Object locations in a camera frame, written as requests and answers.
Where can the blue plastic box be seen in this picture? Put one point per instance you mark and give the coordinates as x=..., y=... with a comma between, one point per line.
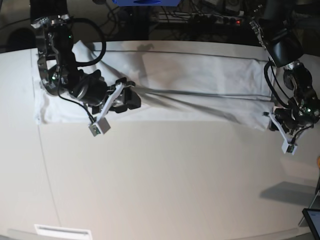
x=142, y=3

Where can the grey tablet stand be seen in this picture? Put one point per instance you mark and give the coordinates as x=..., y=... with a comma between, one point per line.
x=315, y=204

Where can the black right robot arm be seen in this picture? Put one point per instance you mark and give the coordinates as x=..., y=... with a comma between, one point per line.
x=59, y=70

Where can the white T-shirt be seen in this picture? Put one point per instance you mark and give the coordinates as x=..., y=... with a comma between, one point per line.
x=184, y=82

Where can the black tablet screen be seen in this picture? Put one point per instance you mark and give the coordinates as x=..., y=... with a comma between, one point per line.
x=312, y=218

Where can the black power strip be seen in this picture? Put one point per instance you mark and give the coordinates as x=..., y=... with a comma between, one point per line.
x=204, y=18

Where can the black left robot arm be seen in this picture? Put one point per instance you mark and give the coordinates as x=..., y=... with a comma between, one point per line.
x=271, y=21

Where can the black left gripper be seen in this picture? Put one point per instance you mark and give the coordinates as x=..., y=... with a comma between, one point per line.
x=293, y=120

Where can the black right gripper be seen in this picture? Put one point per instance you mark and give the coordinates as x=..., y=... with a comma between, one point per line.
x=92, y=89

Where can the white label strip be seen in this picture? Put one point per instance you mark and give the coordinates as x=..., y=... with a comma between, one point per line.
x=63, y=232

